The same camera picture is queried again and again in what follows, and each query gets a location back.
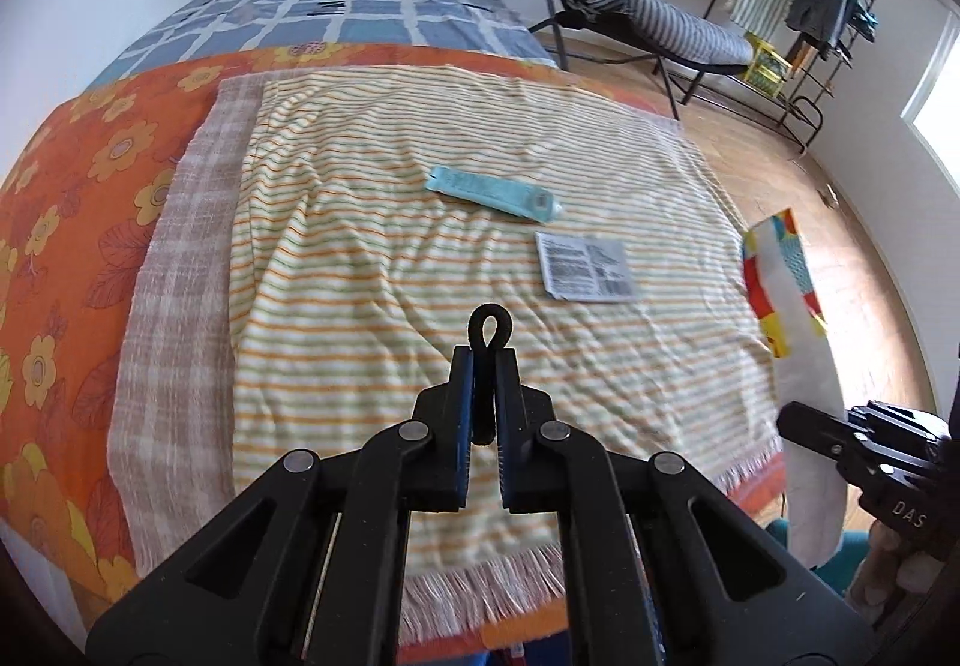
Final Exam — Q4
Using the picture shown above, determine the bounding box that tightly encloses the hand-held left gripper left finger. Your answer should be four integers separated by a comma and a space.
86, 345, 481, 666

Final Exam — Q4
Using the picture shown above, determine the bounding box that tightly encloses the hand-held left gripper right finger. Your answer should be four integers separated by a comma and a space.
491, 347, 878, 666

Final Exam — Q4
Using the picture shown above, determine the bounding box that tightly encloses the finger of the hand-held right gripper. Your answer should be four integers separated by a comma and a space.
776, 402, 860, 466
847, 400, 947, 442

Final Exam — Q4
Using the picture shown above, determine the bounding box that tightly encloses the black loop strap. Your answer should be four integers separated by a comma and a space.
469, 304, 514, 446

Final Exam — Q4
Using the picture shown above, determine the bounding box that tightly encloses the white colourful printed bag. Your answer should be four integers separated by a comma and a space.
741, 208, 853, 566

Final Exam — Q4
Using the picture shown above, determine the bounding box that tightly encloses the person's right hand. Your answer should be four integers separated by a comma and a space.
846, 522, 935, 620

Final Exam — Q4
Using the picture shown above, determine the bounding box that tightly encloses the yellow striped towel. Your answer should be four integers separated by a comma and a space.
229, 66, 782, 563

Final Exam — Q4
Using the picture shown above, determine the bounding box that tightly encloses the grey barcode sachet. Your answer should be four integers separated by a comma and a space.
535, 231, 639, 304

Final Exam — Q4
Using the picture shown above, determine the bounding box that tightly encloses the teal tube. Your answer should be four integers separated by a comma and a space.
425, 165, 562, 222

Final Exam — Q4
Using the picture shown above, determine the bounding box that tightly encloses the beige plaid fringed cloth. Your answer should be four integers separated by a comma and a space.
109, 66, 782, 638

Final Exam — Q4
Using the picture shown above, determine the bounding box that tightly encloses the window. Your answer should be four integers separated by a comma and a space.
900, 10, 960, 203

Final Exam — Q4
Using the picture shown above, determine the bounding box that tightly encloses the black metal clothes rack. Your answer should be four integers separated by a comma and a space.
705, 0, 880, 151

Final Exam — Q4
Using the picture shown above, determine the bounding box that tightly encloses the yellow plastic crate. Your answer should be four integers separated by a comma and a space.
744, 34, 789, 96

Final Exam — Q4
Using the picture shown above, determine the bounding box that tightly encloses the blue plaid bed sheet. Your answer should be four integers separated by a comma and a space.
90, 0, 560, 91

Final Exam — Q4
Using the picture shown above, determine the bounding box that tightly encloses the striped seat cushion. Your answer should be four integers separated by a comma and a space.
577, 0, 754, 68

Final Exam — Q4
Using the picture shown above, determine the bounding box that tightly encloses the orange floral blanket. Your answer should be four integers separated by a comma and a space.
0, 43, 790, 653

